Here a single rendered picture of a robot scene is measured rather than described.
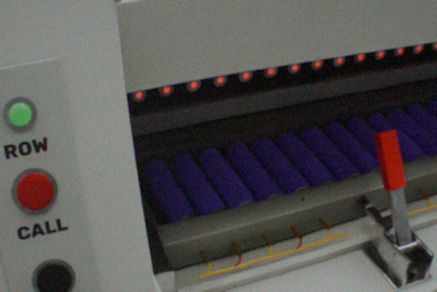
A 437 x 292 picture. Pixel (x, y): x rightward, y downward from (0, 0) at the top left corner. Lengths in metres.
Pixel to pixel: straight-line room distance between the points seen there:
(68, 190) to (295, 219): 0.17
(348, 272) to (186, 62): 0.18
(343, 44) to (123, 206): 0.14
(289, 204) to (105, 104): 0.17
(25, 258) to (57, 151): 0.05
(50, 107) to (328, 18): 0.14
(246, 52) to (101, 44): 0.07
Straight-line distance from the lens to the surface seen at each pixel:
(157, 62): 0.29
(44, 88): 0.27
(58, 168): 0.28
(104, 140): 0.28
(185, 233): 0.39
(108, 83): 0.28
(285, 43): 0.32
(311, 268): 0.41
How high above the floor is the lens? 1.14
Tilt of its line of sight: 18 degrees down
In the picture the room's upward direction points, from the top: 6 degrees counter-clockwise
